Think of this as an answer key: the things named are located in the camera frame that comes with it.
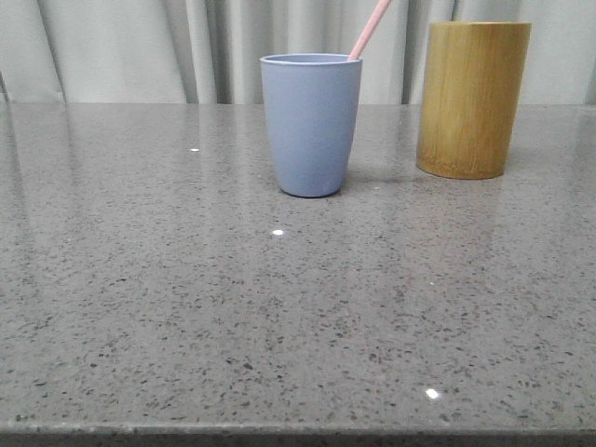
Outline pink chopstick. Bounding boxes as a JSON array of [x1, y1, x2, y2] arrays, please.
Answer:
[[347, 0, 392, 61]]

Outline bamboo cylinder holder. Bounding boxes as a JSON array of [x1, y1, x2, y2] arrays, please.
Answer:
[[416, 21, 532, 180]]

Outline blue plastic cup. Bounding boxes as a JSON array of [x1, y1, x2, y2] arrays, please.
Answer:
[[260, 53, 362, 197]]

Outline grey curtain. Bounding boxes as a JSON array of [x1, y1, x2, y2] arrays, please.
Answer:
[[1, 1, 595, 104]]

